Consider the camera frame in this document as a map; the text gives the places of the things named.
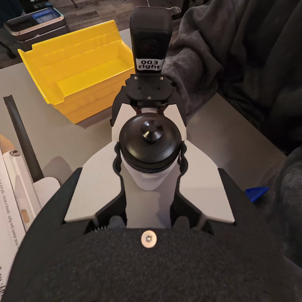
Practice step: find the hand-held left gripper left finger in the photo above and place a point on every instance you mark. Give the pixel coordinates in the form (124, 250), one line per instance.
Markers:
(94, 188)

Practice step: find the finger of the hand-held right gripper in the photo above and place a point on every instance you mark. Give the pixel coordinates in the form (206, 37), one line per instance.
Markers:
(177, 118)
(120, 118)

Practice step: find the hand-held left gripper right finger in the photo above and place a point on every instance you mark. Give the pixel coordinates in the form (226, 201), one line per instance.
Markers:
(205, 188)

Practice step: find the black bottle lid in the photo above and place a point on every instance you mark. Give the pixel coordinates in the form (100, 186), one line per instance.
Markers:
(132, 148)

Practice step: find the blue plastic bin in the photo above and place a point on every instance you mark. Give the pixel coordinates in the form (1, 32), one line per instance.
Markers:
(256, 193)

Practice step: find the white plastic bottle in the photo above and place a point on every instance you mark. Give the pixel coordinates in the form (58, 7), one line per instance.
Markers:
(148, 181)

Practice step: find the yellow plastic bin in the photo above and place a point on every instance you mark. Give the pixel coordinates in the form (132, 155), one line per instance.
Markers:
(82, 70)

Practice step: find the person's grey sweater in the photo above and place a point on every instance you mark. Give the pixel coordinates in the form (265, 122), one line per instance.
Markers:
(283, 200)

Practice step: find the instruction board on stand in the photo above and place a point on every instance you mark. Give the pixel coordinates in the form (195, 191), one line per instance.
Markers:
(8, 212)

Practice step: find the black dual trash bin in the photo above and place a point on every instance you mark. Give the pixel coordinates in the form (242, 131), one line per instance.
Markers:
(35, 26)

